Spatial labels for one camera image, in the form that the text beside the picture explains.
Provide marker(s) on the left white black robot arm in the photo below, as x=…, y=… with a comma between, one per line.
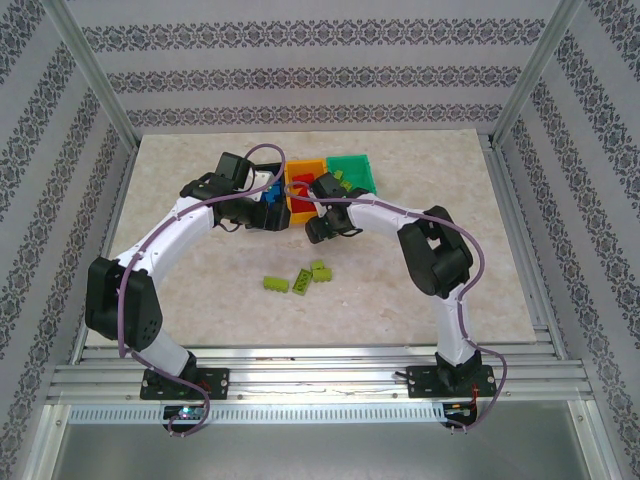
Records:
x=170, y=235

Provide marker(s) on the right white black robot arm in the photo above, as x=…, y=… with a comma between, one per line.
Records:
x=380, y=215

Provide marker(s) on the black plastic bin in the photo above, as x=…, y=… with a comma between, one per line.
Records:
x=272, y=166

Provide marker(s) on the flat lime green lego plate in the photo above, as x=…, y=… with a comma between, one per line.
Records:
x=302, y=281

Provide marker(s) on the yellow plastic bin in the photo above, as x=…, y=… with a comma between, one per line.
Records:
x=307, y=167

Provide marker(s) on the green plastic bin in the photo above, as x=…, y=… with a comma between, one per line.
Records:
x=357, y=170

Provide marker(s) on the long lime green lego brick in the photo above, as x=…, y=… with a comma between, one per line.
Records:
x=276, y=284

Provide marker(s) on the left green circuit board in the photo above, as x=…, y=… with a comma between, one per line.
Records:
x=185, y=412

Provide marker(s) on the green circuit board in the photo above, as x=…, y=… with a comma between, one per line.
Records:
x=185, y=412
x=457, y=410

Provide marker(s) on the right green circuit board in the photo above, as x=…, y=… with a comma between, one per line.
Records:
x=457, y=410

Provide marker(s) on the left aluminium side rail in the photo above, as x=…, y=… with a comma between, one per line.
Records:
x=116, y=200

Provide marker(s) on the aluminium side rail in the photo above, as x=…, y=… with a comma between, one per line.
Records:
x=520, y=225
x=116, y=200

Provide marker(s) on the aluminium front mounting rail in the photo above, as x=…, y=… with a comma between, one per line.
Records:
x=320, y=377

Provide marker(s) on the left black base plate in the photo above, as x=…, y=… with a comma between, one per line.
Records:
x=215, y=382

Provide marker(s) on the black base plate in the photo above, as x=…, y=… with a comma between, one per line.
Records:
x=215, y=382
x=420, y=382

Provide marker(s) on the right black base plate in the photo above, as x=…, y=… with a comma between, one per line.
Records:
x=420, y=382

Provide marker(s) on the right aluminium side rail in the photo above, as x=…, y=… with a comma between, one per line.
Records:
x=520, y=225

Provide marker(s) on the left aluminium frame post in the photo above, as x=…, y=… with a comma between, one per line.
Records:
x=92, y=75

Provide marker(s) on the aluminium frame post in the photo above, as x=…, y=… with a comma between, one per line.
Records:
x=92, y=75
x=534, y=75

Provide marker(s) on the right aluminium frame post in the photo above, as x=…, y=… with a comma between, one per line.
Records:
x=534, y=75

